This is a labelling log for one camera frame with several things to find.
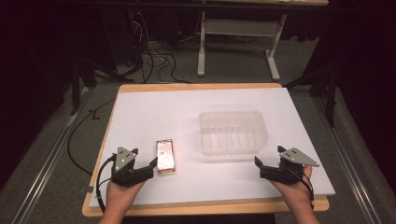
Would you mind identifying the person's right hand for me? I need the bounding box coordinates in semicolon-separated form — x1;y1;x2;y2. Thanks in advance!
270;165;314;210

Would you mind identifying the clear plastic container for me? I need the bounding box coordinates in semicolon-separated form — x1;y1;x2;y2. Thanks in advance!
198;109;270;156

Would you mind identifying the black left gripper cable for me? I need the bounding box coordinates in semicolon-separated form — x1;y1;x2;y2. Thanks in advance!
95;154;117;215

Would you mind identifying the tangle of floor cables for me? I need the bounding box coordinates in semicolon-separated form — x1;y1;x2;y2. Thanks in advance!
125;10;202;85

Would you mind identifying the person's left hand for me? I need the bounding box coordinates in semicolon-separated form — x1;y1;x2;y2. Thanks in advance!
106;179;146;219

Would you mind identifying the black floor cable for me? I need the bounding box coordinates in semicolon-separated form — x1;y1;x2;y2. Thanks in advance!
66;98;117;176

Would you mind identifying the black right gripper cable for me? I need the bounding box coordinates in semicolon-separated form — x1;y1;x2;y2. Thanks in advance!
288;166;316;210

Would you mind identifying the black metal stand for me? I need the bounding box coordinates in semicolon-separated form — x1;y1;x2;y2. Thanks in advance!
68;52;135;117
282;60;340;128

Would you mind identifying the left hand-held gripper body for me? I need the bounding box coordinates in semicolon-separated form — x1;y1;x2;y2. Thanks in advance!
110;147;155;188

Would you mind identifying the metal floor rail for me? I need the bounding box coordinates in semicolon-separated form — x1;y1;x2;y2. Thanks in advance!
311;95;376;224
11;87;95;224

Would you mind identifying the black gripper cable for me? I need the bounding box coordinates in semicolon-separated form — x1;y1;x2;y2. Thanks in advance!
95;154;117;215
288;166;316;210

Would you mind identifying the white metal desk frame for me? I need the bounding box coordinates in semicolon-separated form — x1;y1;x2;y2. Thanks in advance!
196;10;288;82

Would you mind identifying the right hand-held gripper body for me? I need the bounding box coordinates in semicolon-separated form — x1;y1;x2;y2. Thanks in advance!
259;147;320;186

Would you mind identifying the shiny pink foil packet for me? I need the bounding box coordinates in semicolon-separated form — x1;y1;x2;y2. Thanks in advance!
155;138;177;175

